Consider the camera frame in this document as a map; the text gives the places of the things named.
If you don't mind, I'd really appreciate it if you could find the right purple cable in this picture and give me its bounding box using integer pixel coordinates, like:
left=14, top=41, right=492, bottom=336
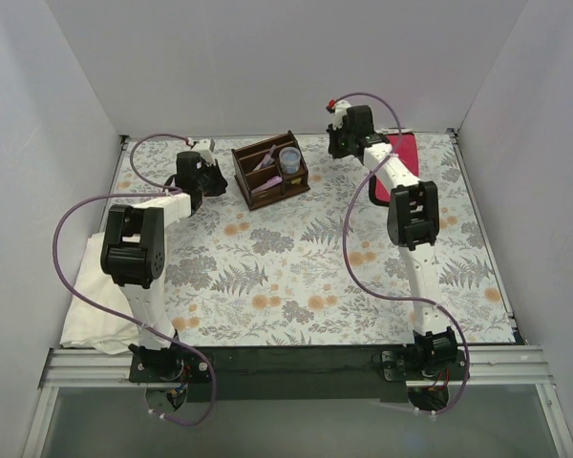
left=335, top=92, right=470, bottom=414

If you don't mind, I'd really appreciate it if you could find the aluminium frame rail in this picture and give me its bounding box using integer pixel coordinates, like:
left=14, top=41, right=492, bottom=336
left=39, top=345, right=555, bottom=388

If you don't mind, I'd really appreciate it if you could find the pink highlighter marker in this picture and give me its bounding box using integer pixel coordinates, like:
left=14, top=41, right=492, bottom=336
left=251, top=176, right=283, bottom=195

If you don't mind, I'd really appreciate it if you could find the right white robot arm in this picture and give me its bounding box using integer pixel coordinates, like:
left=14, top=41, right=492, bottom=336
left=327, top=100, right=457, bottom=380

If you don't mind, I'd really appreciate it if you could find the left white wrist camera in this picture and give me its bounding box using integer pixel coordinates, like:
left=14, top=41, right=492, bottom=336
left=191, top=138, right=216, bottom=165

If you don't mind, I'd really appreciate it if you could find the brown wooden desk organizer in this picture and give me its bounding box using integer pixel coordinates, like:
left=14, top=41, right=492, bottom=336
left=231, top=131, right=310, bottom=211

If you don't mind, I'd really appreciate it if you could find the clear jar of paperclips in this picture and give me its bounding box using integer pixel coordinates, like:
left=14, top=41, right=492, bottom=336
left=278, top=147, right=301, bottom=175

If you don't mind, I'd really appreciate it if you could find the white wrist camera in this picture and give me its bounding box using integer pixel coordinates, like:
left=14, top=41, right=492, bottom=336
left=327, top=99, right=350, bottom=131
left=191, top=138, right=216, bottom=165

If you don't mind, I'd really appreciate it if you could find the white folded cloth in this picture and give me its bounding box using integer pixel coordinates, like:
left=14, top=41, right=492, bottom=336
left=58, top=232, right=144, bottom=355

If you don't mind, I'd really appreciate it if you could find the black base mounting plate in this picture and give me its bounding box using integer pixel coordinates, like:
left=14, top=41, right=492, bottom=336
left=129, top=343, right=466, bottom=403

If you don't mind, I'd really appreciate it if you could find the red cloth black trim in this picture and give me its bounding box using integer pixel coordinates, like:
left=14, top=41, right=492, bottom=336
left=368, top=130, right=419, bottom=207

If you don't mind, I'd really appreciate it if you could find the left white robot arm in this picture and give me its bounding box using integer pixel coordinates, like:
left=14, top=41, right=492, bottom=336
left=100, top=146, right=227, bottom=382

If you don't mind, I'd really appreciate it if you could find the pink capped white pen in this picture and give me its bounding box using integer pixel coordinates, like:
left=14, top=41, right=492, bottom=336
left=253, top=145, right=277, bottom=172

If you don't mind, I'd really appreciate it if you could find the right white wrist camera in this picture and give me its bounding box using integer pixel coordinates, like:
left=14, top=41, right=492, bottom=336
left=327, top=99, right=350, bottom=131

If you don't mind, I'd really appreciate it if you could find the floral patterned table mat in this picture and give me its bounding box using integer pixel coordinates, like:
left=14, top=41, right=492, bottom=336
left=90, top=135, right=516, bottom=347

